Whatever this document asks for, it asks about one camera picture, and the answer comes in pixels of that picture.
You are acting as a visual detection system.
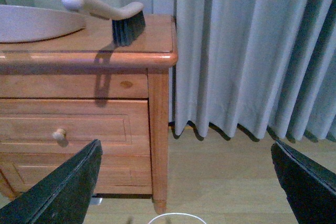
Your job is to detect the wooden nightstand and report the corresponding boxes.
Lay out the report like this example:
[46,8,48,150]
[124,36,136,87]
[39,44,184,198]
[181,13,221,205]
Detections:
[1,15,178,214]

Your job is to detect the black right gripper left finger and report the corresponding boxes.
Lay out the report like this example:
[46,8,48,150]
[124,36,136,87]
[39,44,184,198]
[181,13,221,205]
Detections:
[1,140,102,223]

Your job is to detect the beige hand brush black bristles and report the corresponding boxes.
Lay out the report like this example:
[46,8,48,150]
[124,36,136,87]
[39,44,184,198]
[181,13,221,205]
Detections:
[61,0,146,47]

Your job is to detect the white trash bin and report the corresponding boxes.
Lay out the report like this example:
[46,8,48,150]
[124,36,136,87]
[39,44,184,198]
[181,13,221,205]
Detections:
[148,212,207,224]

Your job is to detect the beige plastic dustpan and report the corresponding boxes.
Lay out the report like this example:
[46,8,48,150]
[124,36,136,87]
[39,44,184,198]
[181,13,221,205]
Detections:
[1,5,86,43]

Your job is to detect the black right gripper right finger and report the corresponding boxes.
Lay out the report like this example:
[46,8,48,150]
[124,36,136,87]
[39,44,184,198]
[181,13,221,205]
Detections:
[271,140,335,223]

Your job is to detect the wooden drawer knob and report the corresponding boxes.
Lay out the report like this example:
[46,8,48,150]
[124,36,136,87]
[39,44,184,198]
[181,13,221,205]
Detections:
[52,129,67,146]

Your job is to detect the light grey curtain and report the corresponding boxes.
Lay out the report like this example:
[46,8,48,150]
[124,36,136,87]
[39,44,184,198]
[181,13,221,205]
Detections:
[1,0,335,141]

